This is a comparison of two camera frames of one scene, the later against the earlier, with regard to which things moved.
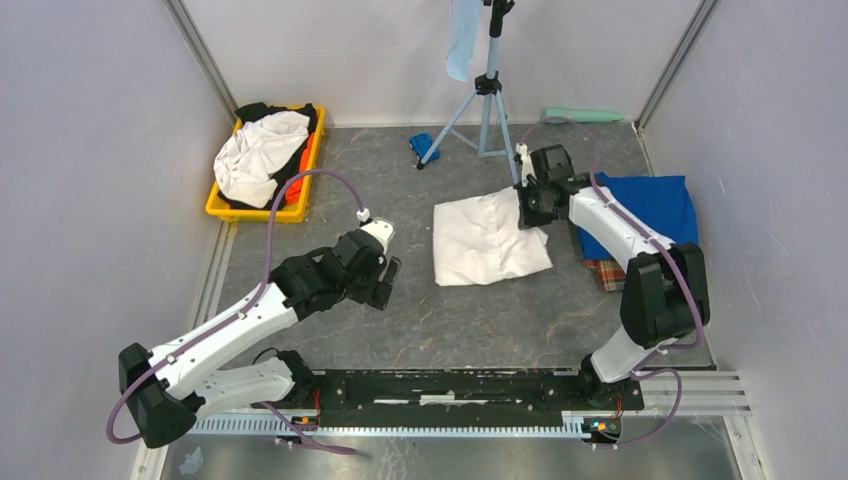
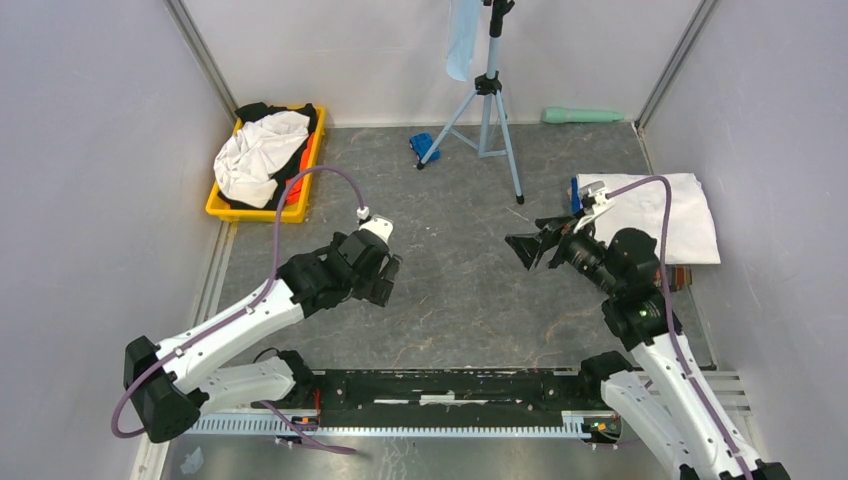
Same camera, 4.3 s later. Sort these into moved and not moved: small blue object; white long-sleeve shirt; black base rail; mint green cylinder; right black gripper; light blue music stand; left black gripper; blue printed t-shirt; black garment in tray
Moved: white long-sleeve shirt; right black gripper; blue printed t-shirt
Not moved: light blue music stand; black base rail; left black gripper; black garment in tray; mint green cylinder; small blue object
